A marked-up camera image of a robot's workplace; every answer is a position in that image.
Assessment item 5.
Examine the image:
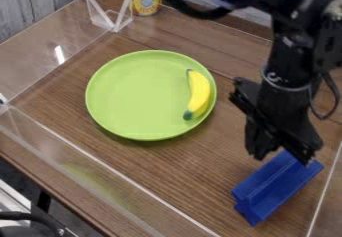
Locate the clear acrylic front wall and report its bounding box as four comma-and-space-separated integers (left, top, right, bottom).
0, 102, 220, 237

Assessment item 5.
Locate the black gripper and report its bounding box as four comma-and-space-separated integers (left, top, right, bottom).
230, 69, 339, 165

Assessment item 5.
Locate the black cable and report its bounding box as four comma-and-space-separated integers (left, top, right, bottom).
0, 210, 64, 237

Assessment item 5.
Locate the blue plastic block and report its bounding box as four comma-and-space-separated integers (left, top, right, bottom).
231, 151, 324, 226

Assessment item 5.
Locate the yellow toy banana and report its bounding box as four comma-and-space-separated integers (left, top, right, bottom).
183, 69, 211, 121

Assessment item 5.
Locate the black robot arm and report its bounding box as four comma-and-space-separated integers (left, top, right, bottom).
165, 0, 342, 164

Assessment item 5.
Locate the green plate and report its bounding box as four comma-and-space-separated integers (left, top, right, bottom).
85, 50, 218, 141

